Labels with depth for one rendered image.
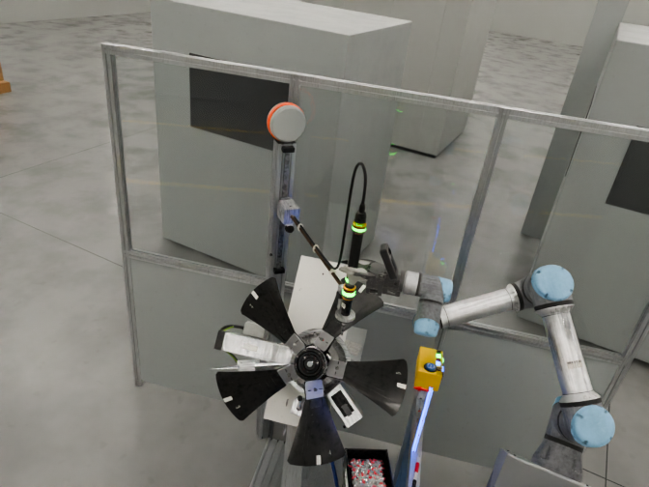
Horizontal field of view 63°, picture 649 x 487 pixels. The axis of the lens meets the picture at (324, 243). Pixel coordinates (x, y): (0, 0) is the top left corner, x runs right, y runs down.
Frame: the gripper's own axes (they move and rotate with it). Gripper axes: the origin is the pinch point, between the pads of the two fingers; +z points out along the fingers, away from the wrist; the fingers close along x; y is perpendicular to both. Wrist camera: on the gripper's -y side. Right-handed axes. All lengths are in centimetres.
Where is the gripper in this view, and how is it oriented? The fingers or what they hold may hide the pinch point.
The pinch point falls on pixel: (344, 264)
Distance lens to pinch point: 172.9
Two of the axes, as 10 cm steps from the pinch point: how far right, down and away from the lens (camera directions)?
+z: -9.7, -1.9, 1.3
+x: 2.1, -4.7, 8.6
